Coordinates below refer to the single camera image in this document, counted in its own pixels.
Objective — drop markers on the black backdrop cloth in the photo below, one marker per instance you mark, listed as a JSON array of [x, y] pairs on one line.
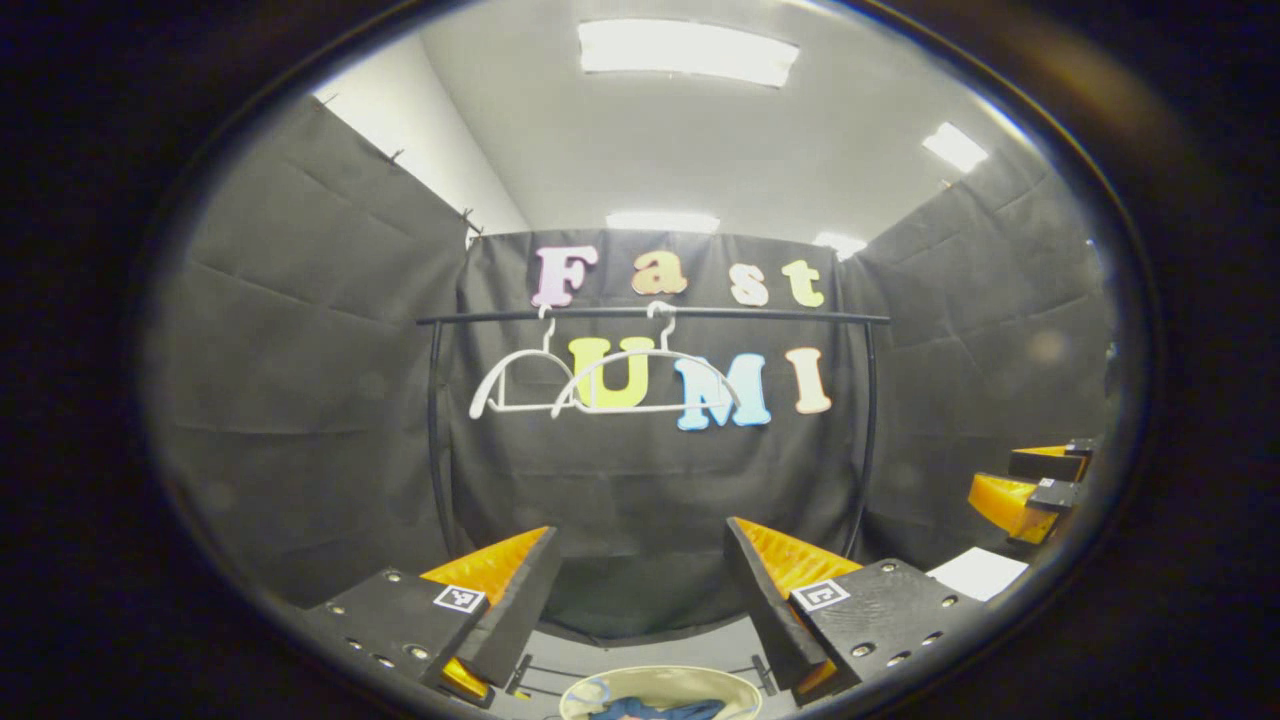
[[300, 400]]

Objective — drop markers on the beige round laundry hamper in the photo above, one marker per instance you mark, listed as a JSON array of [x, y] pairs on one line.
[[690, 682]]

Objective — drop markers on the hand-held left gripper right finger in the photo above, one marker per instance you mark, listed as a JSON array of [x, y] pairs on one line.
[[770, 610]]

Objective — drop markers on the white plastic clothes hanger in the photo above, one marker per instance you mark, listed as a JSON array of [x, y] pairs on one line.
[[660, 325], [520, 408]]

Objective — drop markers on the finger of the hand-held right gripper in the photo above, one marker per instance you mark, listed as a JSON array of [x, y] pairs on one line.
[[1050, 465], [1010, 505]]

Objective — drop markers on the black metal garment rack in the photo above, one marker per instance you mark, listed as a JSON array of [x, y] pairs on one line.
[[760, 314]]

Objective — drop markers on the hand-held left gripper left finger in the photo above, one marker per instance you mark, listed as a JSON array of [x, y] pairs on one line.
[[520, 610]]

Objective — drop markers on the white flat panel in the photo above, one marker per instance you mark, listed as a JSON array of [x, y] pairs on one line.
[[975, 575]]

